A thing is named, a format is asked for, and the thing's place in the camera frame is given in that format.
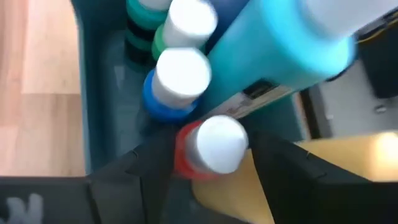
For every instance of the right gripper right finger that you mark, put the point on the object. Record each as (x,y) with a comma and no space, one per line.
(311,193)

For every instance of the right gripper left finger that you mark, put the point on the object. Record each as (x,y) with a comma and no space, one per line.
(136,186)

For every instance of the large yellow paint bottle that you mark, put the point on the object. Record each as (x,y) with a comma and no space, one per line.
(342,155)

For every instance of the small red paint bottle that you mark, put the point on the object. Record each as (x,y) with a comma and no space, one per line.
(217,146)

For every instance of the teal plastic bin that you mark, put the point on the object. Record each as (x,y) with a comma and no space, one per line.
(102,93)

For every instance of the small cobalt blue paint bottle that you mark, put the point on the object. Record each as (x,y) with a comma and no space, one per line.
(180,77)

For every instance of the large turquoise paint bottle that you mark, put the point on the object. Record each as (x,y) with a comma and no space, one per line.
(273,56)

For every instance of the small emerald green paint bottle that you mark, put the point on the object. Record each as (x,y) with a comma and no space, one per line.
(140,18)

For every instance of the small bright green paint bottle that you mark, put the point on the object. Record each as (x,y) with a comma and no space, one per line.
(189,21)

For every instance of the black aluminium table frame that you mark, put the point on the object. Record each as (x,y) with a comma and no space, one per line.
(312,115)

